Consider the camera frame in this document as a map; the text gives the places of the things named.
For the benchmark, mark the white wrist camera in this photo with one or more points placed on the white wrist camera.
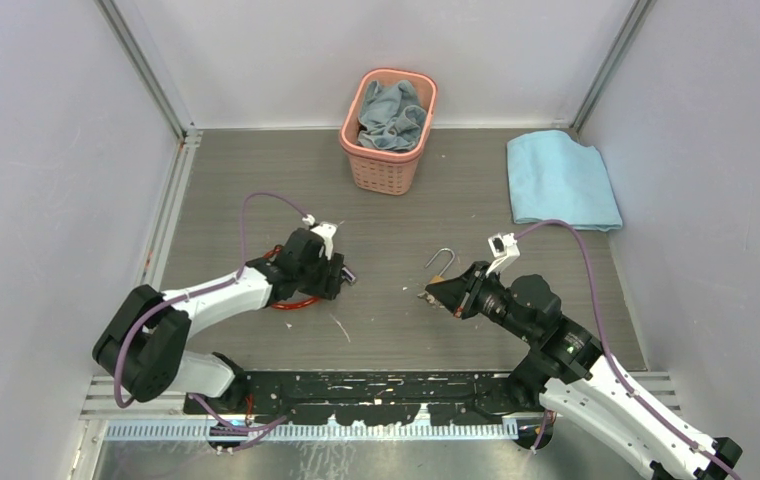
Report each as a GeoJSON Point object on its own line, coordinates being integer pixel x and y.
{"type": "Point", "coordinates": [325, 230]}
{"type": "Point", "coordinates": [504, 250]}

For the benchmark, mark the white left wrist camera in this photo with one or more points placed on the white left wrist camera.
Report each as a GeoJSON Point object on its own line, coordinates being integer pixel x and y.
{"type": "Point", "coordinates": [325, 230]}

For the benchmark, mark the pink plastic basket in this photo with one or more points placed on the pink plastic basket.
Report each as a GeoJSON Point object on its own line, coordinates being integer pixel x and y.
{"type": "Point", "coordinates": [380, 171]}

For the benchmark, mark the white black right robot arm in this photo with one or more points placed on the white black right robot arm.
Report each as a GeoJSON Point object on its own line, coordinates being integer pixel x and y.
{"type": "Point", "coordinates": [567, 372]}

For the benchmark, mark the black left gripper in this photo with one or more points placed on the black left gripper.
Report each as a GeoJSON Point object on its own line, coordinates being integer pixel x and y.
{"type": "Point", "coordinates": [329, 283]}

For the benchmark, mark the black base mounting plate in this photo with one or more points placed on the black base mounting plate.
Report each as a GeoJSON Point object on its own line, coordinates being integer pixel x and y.
{"type": "Point", "coordinates": [375, 398]}

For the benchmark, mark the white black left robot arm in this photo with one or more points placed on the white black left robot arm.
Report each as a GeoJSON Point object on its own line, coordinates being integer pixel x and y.
{"type": "Point", "coordinates": [144, 346]}

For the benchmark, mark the light blue folded towel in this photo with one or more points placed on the light blue folded towel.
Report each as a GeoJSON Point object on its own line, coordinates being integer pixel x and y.
{"type": "Point", "coordinates": [552, 177]}

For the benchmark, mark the grey cloth in basket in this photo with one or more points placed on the grey cloth in basket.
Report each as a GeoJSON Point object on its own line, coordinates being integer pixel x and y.
{"type": "Point", "coordinates": [391, 117]}

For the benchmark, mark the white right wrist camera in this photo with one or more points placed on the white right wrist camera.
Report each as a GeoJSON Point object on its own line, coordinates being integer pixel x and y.
{"type": "Point", "coordinates": [504, 250]}

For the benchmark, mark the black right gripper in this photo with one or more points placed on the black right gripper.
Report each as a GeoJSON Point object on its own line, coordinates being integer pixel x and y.
{"type": "Point", "coordinates": [459, 293]}

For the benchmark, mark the red cable lock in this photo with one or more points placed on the red cable lock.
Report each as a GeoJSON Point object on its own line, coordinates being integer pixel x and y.
{"type": "Point", "coordinates": [347, 274]}

